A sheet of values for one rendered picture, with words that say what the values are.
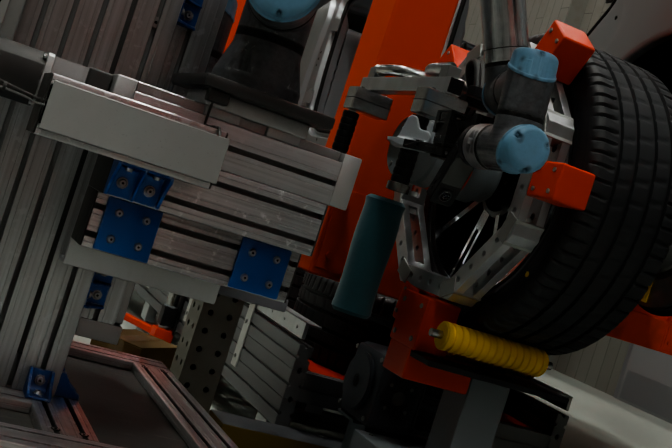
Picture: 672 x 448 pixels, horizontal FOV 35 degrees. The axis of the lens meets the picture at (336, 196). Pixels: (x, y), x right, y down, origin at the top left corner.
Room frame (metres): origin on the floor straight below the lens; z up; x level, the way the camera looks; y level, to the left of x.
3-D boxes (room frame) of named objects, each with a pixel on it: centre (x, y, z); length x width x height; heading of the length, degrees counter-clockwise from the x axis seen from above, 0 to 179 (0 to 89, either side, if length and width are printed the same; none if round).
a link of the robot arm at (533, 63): (1.65, -0.23, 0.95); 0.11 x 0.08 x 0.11; 4
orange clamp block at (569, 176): (1.92, -0.38, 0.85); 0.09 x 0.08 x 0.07; 22
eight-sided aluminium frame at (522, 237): (2.21, -0.26, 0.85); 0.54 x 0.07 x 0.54; 22
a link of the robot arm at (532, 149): (1.63, -0.24, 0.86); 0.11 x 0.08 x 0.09; 22
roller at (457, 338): (2.14, -0.40, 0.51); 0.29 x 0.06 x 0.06; 112
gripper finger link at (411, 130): (1.84, -0.09, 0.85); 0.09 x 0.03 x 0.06; 58
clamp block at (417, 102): (1.97, -0.13, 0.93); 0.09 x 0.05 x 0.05; 112
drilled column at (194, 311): (2.65, 0.20, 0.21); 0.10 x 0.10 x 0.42; 22
